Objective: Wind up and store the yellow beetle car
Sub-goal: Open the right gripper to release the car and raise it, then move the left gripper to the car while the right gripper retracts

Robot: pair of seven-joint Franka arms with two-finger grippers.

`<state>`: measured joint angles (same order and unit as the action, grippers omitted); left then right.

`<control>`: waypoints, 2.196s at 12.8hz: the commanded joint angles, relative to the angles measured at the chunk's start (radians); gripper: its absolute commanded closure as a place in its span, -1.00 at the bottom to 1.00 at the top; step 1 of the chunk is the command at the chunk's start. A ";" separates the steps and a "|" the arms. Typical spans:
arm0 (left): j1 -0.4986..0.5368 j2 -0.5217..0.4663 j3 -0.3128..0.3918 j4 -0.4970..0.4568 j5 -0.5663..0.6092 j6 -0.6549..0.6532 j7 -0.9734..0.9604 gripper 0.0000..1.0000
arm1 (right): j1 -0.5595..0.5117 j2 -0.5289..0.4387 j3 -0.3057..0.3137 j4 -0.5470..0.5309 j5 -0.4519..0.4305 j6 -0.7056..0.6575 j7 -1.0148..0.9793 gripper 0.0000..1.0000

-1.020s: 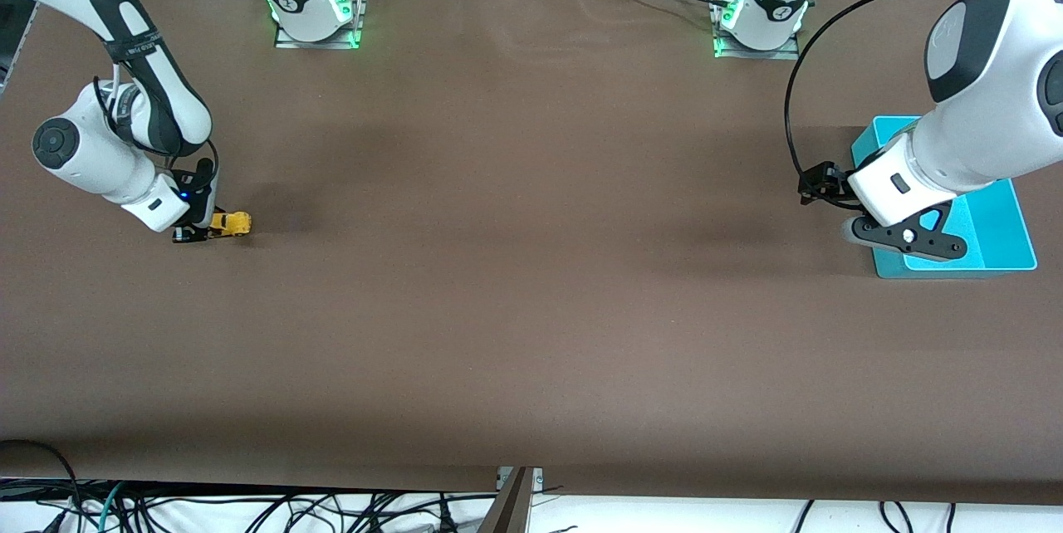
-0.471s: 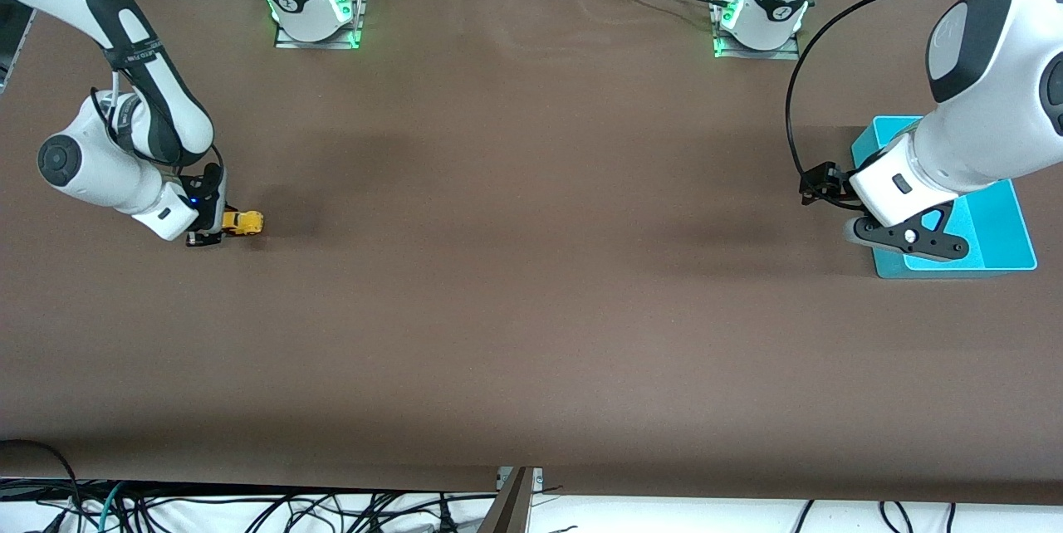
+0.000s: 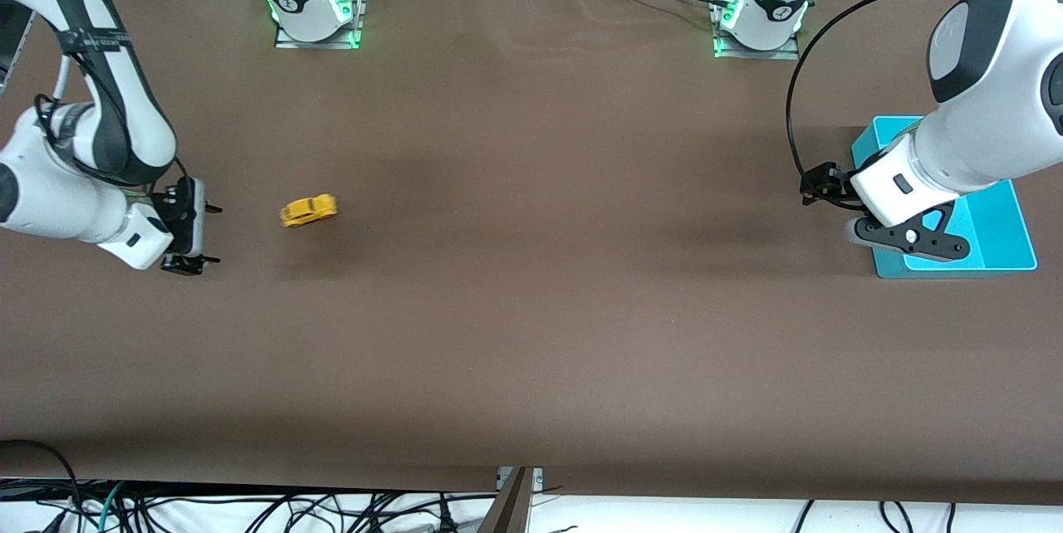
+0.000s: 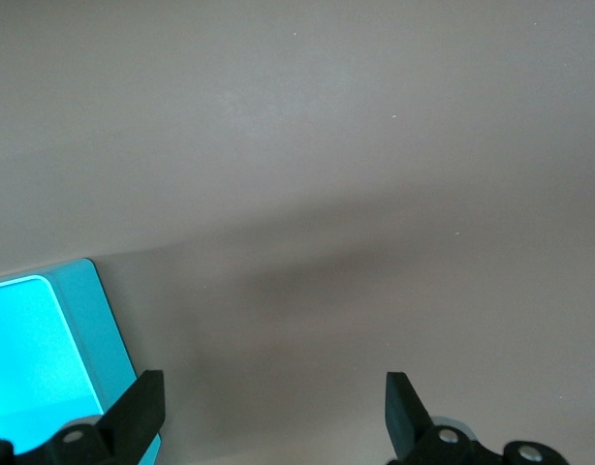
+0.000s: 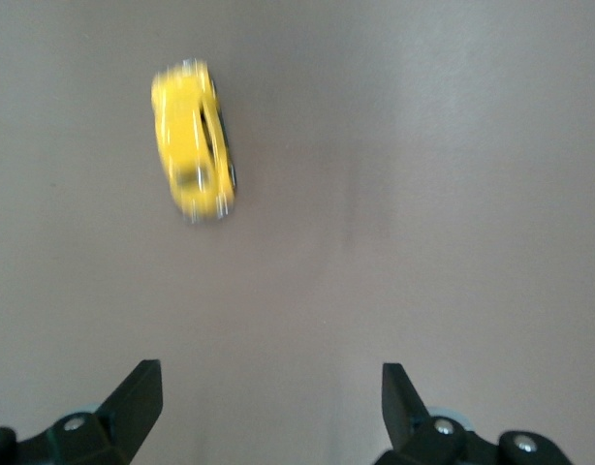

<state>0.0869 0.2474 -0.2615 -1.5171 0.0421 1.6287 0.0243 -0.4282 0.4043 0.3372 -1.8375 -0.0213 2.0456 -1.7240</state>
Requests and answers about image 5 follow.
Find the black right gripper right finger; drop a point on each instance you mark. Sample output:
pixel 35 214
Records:
pixel 404 421

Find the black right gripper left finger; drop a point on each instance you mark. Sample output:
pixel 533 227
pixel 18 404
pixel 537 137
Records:
pixel 130 412

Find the yellow beetle toy car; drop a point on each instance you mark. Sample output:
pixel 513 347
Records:
pixel 186 135

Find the brown table cover sheet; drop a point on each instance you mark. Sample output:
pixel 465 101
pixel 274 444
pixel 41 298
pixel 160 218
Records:
pixel 375 194

